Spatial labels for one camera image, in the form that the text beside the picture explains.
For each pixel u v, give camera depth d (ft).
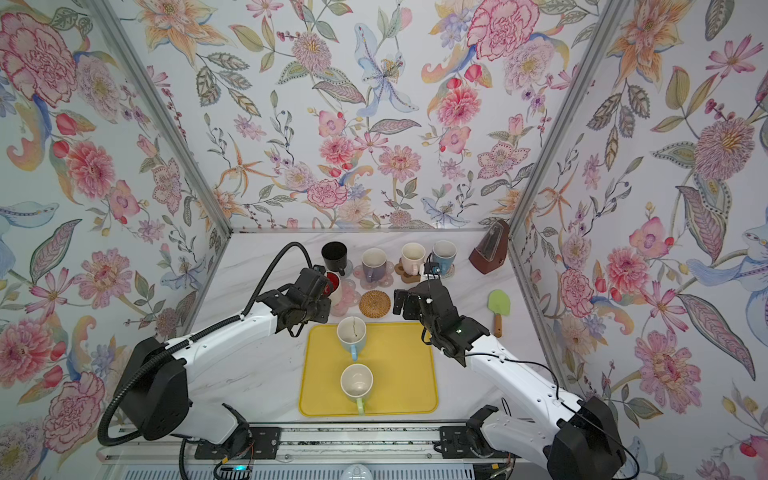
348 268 3.53
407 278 3.49
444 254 3.38
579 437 1.27
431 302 1.90
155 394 1.38
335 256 3.32
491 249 3.35
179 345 1.50
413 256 3.33
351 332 3.00
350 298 3.34
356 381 2.68
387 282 3.49
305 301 2.15
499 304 3.27
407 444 2.50
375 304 3.29
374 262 3.50
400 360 2.87
